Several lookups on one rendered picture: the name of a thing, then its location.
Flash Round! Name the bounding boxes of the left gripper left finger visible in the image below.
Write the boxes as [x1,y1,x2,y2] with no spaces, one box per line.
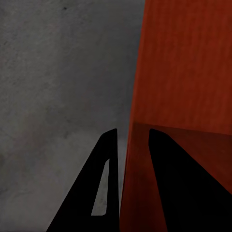
[46,129,119,232]

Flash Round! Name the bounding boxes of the storage box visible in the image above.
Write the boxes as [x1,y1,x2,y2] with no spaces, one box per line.
[119,0,232,232]

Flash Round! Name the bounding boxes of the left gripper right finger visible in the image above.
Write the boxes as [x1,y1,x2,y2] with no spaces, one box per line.
[148,129,232,232]

